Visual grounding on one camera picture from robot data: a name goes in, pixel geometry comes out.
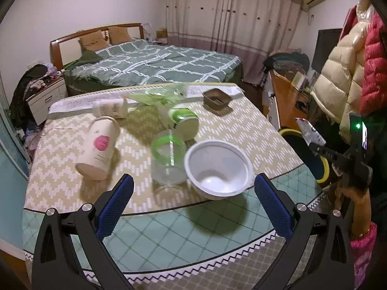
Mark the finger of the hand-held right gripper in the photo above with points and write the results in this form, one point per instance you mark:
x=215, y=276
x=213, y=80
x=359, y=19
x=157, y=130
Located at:
x=332, y=155

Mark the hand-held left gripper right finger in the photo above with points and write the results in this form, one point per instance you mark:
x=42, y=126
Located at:
x=272, y=205

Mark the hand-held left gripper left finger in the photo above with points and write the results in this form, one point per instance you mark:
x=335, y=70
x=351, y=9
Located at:
x=116, y=205

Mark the yellow-rimmed trash bin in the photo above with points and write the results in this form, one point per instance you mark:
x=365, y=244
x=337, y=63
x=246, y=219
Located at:
x=302, y=157

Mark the silver white wrapper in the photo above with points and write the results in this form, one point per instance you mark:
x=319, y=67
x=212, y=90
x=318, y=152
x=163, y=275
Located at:
x=310, y=131

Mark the white plastic bowl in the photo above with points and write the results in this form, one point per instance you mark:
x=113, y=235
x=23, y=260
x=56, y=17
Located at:
x=217, y=172

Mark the white pill bottle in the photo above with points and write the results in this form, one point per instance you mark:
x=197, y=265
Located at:
x=110, y=108

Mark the person's right forearm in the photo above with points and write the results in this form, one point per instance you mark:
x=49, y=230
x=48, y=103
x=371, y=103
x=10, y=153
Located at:
x=362, y=253

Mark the person's right hand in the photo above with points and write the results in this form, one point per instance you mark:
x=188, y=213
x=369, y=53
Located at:
x=359, y=208

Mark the floral paper cup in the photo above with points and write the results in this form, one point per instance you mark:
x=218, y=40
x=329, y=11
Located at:
x=96, y=151

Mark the clear plastic cup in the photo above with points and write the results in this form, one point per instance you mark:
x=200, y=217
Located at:
x=167, y=169

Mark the wooden desk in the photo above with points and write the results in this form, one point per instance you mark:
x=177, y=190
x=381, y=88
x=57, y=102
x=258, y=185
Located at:
x=287, y=102

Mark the cream puffer jacket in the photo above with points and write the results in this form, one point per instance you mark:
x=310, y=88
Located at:
x=341, y=78

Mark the green booklet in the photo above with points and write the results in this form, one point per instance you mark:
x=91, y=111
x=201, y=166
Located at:
x=298, y=80

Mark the red puffer jacket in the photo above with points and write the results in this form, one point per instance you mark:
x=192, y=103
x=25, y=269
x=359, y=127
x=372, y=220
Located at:
x=375, y=75

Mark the folded clothes pile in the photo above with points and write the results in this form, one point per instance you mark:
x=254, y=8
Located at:
x=285, y=62

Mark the frosted glass sliding door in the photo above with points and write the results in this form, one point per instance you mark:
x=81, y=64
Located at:
x=12, y=187

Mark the black television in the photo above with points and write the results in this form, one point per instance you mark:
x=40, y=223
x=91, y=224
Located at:
x=325, y=48

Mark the green white cup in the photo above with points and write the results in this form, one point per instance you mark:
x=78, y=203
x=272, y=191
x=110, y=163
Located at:
x=184, y=120

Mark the green plastic bag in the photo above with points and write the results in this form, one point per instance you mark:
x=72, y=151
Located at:
x=157, y=98

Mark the small brown tray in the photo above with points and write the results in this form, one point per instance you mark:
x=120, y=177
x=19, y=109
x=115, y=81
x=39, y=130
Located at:
x=217, y=99

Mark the white nightstand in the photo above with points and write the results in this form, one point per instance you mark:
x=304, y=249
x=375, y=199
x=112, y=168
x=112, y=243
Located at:
x=48, y=99

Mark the dark clothes pile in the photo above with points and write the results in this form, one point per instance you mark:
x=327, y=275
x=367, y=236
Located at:
x=22, y=96

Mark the green checked duvet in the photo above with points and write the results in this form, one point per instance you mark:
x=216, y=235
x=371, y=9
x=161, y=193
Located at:
x=157, y=62

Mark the dark green cloth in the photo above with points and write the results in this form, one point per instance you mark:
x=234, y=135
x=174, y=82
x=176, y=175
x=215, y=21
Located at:
x=87, y=58

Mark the pink beige curtain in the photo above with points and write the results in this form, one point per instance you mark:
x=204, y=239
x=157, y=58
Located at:
x=235, y=21

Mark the brown pillow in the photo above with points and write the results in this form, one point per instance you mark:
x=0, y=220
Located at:
x=119, y=34
x=92, y=40

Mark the wooden bed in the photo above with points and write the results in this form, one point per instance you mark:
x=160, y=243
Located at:
x=69, y=40

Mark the small cardboard box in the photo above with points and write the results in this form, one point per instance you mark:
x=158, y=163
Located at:
x=162, y=33

